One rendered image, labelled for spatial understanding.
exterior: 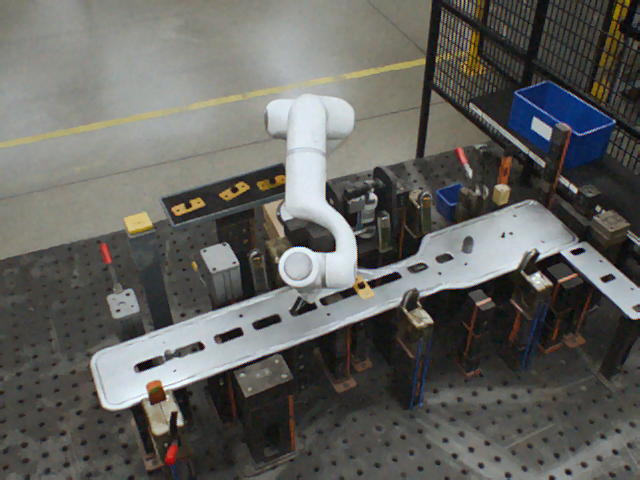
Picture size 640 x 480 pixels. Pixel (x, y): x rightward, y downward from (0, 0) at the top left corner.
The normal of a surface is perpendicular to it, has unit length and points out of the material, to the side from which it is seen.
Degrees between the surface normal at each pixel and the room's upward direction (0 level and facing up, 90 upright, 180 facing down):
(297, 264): 38
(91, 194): 0
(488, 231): 0
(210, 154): 0
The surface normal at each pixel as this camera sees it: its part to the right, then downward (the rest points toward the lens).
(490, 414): 0.00, -0.74
